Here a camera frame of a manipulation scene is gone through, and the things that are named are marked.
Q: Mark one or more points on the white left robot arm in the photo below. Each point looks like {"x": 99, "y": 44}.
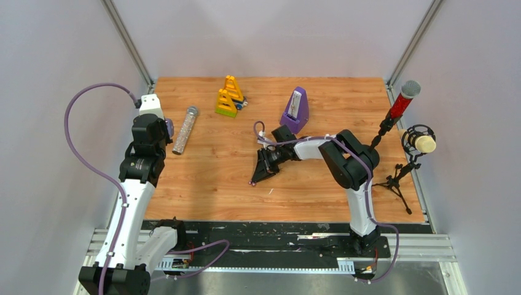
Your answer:
{"x": 121, "y": 266}

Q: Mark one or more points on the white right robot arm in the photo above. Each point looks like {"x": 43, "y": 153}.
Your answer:
{"x": 350, "y": 162}

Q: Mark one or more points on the red microphone on stand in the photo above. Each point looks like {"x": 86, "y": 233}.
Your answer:
{"x": 409, "y": 90}

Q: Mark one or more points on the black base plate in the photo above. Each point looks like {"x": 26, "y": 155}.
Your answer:
{"x": 283, "y": 245}

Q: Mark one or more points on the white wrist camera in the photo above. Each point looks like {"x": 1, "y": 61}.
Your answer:
{"x": 151, "y": 105}
{"x": 263, "y": 140}

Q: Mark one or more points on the yellow toy block on car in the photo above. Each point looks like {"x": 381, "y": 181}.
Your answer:
{"x": 234, "y": 91}

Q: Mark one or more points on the purple-grey earbud charging case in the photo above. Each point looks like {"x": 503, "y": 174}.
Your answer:
{"x": 170, "y": 127}

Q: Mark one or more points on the purple metronome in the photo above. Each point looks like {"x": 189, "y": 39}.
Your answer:
{"x": 296, "y": 114}

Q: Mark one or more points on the silver glitter microphone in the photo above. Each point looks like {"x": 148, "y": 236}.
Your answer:
{"x": 185, "y": 131}

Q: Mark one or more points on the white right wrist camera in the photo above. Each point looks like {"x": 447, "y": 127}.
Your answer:
{"x": 263, "y": 140}

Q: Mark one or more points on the yellow toy block tower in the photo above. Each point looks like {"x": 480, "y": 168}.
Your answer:
{"x": 225, "y": 105}

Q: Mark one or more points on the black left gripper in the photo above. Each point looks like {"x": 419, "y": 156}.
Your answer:
{"x": 163, "y": 126}

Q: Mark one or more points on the beige microphone in shock mount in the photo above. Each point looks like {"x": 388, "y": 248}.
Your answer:
{"x": 417, "y": 141}

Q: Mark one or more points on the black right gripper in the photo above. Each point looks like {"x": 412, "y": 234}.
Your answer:
{"x": 263, "y": 170}

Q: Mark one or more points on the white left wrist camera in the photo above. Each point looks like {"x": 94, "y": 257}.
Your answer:
{"x": 151, "y": 105}

